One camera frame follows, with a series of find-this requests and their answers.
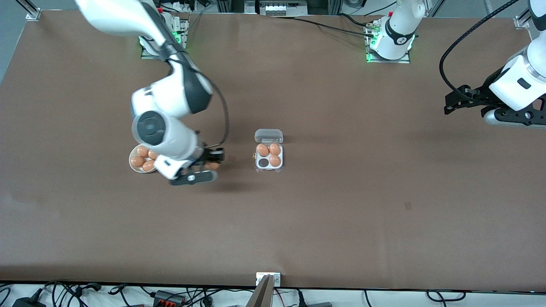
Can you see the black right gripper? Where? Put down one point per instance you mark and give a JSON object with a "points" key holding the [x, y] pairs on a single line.
{"points": [[206, 155]]}

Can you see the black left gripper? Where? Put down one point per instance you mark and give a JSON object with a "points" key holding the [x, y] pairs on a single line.
{"points": [[481, 93]]}

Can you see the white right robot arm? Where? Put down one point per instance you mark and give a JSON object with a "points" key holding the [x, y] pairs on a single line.
{"points": [[162, 98]]}

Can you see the clear plastic egg box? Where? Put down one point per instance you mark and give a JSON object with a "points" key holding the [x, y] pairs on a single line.
{"points": [[268, 135]]}

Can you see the black box with orange plugs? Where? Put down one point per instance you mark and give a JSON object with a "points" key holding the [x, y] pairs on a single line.
{"points": [[168, 297]]}

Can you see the white round bowl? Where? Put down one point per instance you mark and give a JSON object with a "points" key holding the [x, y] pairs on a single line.
{"points": [[138, 169]]}

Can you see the aluminium profile bar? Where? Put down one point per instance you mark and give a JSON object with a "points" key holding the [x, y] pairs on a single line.
{"points": [[261, 296]]}

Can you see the white power strip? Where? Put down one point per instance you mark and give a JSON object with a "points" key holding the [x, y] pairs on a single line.
{"points": [[277, 8]]}

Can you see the black power adapter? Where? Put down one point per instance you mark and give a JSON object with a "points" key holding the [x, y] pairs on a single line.
{"points": [[27, 302]]}

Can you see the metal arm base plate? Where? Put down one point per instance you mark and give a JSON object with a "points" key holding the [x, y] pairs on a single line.
{"points": [[147, 53], [403, 61]]}

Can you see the silver corner bracket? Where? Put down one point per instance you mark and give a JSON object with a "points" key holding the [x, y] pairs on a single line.
{"points": [[33, 16], [520, 22]]}

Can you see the silver table edge bracket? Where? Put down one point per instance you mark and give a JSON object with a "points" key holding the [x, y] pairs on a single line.
{"points": [[277, 279]]}

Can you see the aluminium frame post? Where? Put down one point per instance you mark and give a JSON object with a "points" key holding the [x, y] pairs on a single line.
{"points": [[335, 6], [230, 5]]}

